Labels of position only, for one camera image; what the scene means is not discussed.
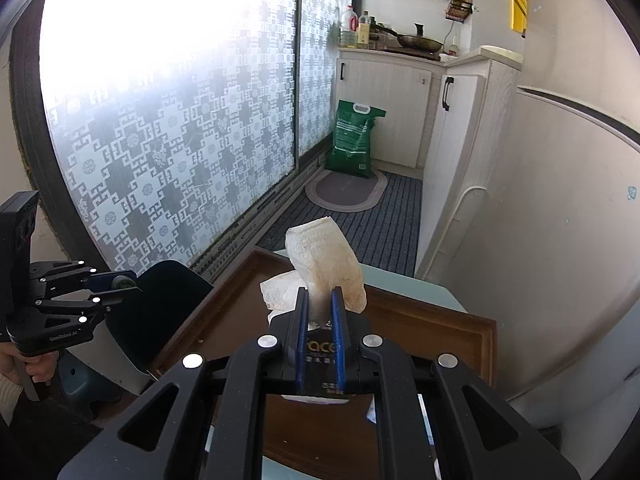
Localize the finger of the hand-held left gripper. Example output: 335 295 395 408
35 287 126 334
29 259 138 302

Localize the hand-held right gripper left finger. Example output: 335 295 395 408
57 287 309 480

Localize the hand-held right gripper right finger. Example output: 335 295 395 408
330 286 583 480

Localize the black packet with gold print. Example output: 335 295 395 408
304 317 363 401

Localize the white tissue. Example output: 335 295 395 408
260 216 368 322

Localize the dark green waste bin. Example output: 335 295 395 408
105 260 216 397

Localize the brown wooden tray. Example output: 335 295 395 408
150 246 498 466

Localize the person's left forearm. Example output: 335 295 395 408
0 374 25 417

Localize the person's left hand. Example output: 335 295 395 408
0 342 60 387

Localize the white paper scrap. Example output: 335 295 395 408
281 393 352 406

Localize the small blue plastic stool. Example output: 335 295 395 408
52 350 123 411

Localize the grey striped carpet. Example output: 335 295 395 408
255 170 424 279

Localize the dark grey cloth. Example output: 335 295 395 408
0 392 108 480

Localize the grey oval floor mat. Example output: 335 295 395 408
306 169 388 212

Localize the wide patterned frosted glass door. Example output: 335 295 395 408
10 0 302 281

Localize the green rice bag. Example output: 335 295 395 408
325 100 387 179

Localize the white single-door kitchen cabinet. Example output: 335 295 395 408
334 47 434 170

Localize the white double-door kitchen cabinet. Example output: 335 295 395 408
414 45 524 281

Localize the white refrigerator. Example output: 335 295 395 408
417 0 640 441

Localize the narrow patterned frosted glass door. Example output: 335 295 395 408
297 0 357 162

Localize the dark frying pan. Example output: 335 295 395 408
382 22 445 54

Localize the clear oil bottle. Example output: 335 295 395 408
341 6 361 48

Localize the wall spice rack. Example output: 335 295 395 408
446 0 475 24

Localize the yellow wall holder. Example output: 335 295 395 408
509 0 530 37

